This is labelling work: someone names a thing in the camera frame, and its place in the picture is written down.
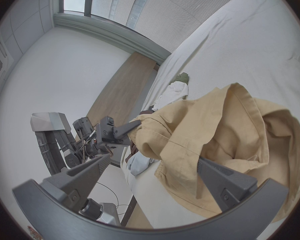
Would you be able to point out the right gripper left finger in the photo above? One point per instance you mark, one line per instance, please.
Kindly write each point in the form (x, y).
(82, 179)

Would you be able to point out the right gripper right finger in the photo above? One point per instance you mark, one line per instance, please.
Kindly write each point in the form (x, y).
(225, 184)

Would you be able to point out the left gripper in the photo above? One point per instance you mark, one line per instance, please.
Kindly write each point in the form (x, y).
(105, 135)

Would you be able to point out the tan shorts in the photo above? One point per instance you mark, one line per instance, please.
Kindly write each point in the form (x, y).
(227, 134)

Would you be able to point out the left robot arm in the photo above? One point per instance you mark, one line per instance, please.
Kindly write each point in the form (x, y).
(52, 121)

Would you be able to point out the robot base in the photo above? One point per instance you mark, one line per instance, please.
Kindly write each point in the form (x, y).
(107, 214)

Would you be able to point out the bed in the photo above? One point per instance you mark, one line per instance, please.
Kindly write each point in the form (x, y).
(240, 46)

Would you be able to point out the brown garment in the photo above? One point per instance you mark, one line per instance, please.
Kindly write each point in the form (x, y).
(133, 151)

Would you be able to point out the pale blue garment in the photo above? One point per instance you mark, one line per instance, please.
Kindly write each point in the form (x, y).
(138, 166)

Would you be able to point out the white garment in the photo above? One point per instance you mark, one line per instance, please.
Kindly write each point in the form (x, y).
(172, 94)

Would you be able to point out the green garment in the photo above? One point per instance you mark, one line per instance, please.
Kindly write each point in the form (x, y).
(183, 77)

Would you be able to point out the window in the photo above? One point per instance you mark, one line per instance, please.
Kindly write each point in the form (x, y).
(152, 6)

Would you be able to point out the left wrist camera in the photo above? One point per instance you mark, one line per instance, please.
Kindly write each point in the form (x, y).
(107, 121)

